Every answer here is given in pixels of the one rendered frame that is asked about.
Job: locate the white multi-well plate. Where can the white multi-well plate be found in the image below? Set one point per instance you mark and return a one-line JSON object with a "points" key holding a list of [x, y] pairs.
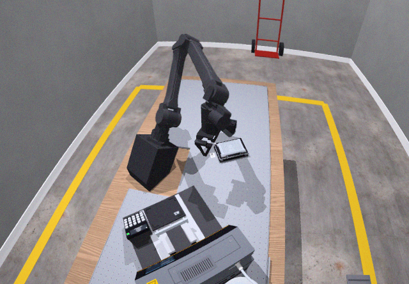
{"points": [[231, 147]]}

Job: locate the black rectangular pad with white corner marks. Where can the black rectangular pad with white corner marks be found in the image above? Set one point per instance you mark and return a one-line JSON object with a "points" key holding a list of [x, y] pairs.
{"points": [[232, 156]]}

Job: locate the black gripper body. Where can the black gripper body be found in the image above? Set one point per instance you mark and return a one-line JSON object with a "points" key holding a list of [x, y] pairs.
{"points": [[202, 134]]}

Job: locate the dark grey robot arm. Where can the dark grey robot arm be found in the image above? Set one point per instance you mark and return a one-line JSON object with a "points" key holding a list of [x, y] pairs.
{"points": [[215, 94]]}

